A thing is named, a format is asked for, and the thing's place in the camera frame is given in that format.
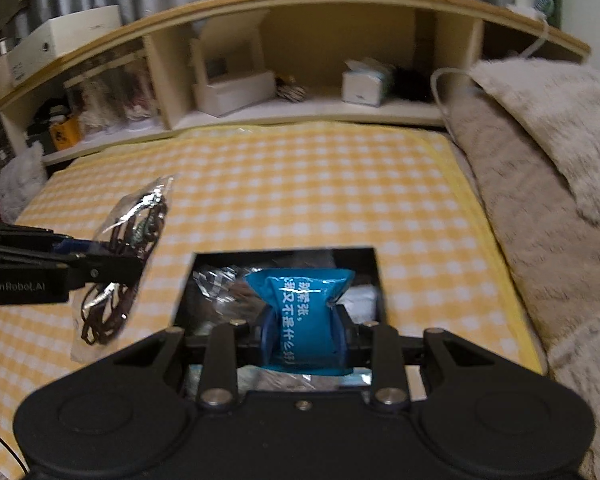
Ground black cardboard box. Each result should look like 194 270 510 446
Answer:
171 245 392 353

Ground wooden headboard shelf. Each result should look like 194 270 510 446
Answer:
0 0 592 192

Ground yellow box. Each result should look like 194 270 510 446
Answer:
41 114 84 154

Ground white tissue box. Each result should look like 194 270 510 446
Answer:
340 56 397 109

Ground white cable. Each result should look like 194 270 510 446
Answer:
429 14 552 133

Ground beige quilted blanket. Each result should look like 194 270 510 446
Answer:
444 91 600 363

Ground black cable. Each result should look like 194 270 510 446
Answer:
0 419 32 477

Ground striped fabric item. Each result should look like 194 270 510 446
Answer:
274 74 309 104

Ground white wooden box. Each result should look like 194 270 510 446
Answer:
189 10 277 119

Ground blue packet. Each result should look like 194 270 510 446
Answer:
242 266 357 378

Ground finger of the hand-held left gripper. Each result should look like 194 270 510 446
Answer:
0 246 147 292
0 219 102 257

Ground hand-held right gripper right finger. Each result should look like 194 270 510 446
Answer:
329 304 487 407

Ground beige fluffy throw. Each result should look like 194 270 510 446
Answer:
469 56 600 480

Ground clear display case with dolls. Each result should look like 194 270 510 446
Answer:
61 54 158 137

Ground white storage box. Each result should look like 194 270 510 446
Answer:
6 4 124 87

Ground white packet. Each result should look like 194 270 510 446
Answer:
339 284 382 322

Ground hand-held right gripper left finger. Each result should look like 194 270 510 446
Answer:
111 309 282 409

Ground brown cords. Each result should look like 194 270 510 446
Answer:
69 174 179 362

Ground white fluffy item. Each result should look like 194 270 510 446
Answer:
0 149 49 224

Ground yellow checked blanket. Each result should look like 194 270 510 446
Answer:
0 121 549 480

